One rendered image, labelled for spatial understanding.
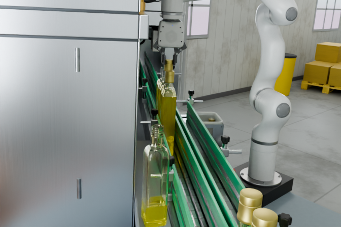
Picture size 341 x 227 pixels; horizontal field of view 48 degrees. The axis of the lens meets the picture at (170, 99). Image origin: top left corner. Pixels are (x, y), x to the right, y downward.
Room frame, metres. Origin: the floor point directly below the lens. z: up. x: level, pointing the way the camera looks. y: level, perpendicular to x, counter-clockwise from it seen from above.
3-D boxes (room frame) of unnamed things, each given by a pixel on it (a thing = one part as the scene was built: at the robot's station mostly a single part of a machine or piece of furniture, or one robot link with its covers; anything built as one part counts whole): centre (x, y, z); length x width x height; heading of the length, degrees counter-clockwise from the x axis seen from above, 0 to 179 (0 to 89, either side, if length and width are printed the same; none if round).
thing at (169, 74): (1.44, 0.01, 1.31); 0.04 x 0.04 x 0.04
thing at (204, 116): (1.88, -0.15, 0.97); 0.22 x 0.17 x 0.09; 98
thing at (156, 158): (0.86, 0.03, 1.18); 0.06 x 0.06 x 0.26; 18
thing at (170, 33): (1.49, 0.01, 1.47); 0.10 x 0.07 x 0.11; 99
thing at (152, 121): (1.42, 0.08, 1.11); 0.07 x 0.04 x 0.13; 98
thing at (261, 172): (1.62, -0.44, 0.90); 0.19 x 0.19 x 0.18
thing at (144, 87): (1.96, 0.16, 1.11); 0.07 x 0.04 x 0.13; 98
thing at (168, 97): (1.44, 0.01, 1.16); 0.06 x 0.06 x 0.21; 8
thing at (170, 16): (1.49, 0.02, 1.54); 0.09 x 0.08 x 0.03; 99
